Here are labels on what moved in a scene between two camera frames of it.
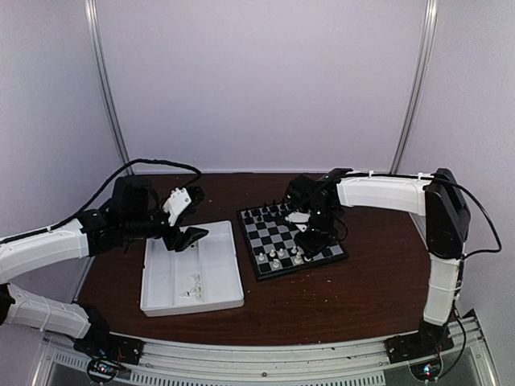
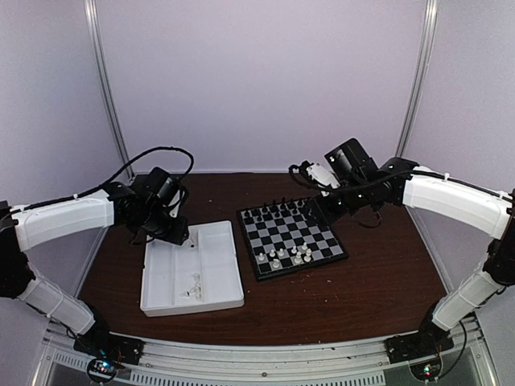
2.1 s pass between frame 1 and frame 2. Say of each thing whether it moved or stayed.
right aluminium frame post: stayed
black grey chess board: stayed
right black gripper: moved
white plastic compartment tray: stayed
